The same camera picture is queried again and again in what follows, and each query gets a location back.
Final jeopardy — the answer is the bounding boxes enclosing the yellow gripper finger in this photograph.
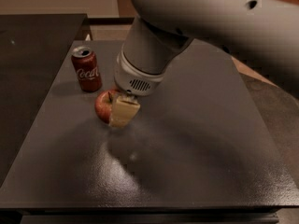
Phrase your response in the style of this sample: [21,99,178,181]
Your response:
[109,93,140,128]

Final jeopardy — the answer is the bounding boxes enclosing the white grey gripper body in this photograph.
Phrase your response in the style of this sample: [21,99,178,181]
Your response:
[114,50,164,96]

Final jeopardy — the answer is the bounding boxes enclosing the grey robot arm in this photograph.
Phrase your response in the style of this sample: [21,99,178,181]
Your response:
[109,0,299,127]

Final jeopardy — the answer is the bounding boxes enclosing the red apple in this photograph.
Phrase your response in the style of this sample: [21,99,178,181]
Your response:
[94,89,119,124]

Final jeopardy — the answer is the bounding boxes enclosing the red coca-cola can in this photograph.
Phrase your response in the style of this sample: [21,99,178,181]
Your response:
[71,46,102,92]

